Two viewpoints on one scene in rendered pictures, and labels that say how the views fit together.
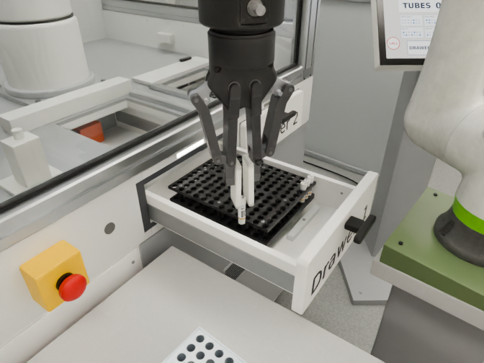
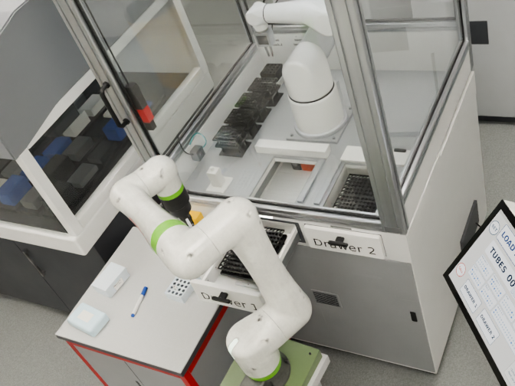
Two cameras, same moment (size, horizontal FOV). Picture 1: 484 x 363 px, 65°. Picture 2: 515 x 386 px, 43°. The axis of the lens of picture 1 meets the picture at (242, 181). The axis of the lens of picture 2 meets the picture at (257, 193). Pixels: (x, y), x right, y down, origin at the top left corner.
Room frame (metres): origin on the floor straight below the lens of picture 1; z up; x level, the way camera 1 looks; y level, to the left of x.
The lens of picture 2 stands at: (0.89, -1.68, 2.59)
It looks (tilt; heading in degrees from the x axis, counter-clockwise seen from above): 40 degrees down; 96
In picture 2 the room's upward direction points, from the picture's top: 23 degrees counter-clockwise
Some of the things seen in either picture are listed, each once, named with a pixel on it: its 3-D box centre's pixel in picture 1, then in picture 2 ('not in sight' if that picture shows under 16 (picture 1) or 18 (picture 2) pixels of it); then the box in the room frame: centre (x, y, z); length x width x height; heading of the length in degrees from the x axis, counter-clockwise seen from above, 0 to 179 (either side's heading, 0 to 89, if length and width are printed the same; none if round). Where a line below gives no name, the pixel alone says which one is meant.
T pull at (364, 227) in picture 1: (357, 225); (222, 297); (0.47, -0.19, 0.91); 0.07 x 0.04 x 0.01; 145
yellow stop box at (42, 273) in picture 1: (57, 276); (194, 220); (0.39, 0.27, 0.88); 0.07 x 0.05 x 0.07; 145
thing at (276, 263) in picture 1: (238, 197); (255, 253); (0.61, 0.01, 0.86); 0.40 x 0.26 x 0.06; 55
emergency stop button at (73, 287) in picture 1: (70, 286); not in sight; (0.37, 0.25, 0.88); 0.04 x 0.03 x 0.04; 145
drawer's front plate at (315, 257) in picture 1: (339, 234); (228, 296); (0.49, -0.16, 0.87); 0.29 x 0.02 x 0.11; 145
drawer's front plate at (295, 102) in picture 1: (274, 124); (343, 241); (0.93, -0.09, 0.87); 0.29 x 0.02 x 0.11; 145
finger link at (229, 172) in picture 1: (222, 168); not in sight; (0.43, 0.03, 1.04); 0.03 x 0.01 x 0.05; 107
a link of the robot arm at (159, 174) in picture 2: not in sight; (160, 176); (0.43, 0.00, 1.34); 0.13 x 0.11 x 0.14; 26
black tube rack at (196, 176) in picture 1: (243, 196); (254, 253); (0.60, 0.00, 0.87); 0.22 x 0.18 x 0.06; 55
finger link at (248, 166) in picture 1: (248, 180); not in sight; (0.44, -0.01, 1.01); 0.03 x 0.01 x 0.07; 17
